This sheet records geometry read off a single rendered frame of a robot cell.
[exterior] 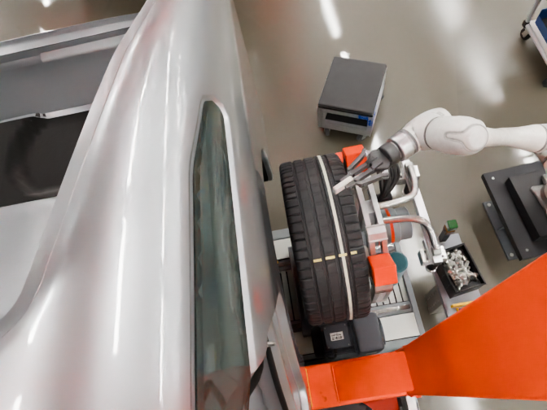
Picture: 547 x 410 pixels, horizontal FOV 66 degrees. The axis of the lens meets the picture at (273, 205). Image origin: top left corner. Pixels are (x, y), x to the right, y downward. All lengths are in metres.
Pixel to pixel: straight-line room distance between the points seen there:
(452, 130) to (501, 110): 1.95
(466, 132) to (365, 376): 0.95
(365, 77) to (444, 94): 0.67
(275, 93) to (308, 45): 0.50
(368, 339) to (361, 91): 1.47
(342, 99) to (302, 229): 1.44
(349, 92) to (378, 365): 1.67
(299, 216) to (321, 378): 0.70
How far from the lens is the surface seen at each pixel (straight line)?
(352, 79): 2.79
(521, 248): 2.46
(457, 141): 1.27
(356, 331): 2.09
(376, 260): 1.44
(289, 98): 3.16
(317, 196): 1.42
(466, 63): 3.42
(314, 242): 1.39
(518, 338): 0.70
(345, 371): 1.76
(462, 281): 2.03
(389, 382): 1.66
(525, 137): 1.70
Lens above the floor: 2.47
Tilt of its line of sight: 65 degrees down
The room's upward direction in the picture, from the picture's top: 18 degrees counter-clockwise
